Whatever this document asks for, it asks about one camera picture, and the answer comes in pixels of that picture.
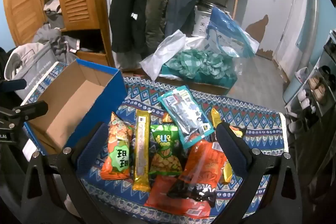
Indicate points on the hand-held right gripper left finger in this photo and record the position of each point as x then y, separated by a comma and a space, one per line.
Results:
90, 145

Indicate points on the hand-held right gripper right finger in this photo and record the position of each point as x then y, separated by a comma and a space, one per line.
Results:
231, 150

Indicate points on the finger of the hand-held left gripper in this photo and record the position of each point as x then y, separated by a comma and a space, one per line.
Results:
31, 109
13, 84

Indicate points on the orange green snack packet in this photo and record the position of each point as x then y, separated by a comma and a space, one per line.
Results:
118, 140

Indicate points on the orange black snack packet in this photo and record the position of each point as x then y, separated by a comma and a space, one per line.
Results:
204, 161

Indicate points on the blue cardboard box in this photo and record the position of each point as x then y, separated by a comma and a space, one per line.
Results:
65, 108

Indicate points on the gold snack bar packet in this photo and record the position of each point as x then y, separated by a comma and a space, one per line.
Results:
141, 148
215, 116

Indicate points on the teal snack packet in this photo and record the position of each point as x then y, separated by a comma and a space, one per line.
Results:
183, 113

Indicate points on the green bean snack packet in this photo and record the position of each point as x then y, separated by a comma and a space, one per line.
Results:
165, 140

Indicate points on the small orange snack packet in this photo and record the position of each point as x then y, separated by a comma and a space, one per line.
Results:
167, 118

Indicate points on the red snack packet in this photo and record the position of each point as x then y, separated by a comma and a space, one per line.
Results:
162, 197

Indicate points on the white grey hoodie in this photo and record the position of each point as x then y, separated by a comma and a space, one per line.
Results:
15, 58

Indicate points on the patterned blue tablecloth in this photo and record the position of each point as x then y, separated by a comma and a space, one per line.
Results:
252, 121

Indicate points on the grey clothes pile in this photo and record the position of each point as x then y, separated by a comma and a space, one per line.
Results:
55, 40

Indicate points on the folded grey clothes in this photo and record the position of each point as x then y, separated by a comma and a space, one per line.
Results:
52, 10

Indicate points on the white shoes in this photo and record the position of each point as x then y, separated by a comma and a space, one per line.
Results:
305, 99

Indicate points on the teal patterned cloth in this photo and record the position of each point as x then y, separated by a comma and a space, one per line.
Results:
199, 64

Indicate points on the beige shoes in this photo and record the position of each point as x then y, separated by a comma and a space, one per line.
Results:
317, 88

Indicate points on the white plastic bag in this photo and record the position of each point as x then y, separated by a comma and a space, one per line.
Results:
168, 48

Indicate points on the blue plastic bag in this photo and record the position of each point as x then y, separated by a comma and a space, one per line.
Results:
225, 29

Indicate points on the white laundry basket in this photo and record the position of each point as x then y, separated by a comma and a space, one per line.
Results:
200, 24

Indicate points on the shoe rack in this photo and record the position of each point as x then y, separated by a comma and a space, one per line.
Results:
325, 61

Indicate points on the black hanging coat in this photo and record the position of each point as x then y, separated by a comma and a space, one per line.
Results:
126, 3

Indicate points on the white door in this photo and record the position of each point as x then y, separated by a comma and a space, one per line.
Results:
296, 24

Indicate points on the olive hanging coat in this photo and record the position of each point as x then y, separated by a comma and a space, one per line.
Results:
157, 3

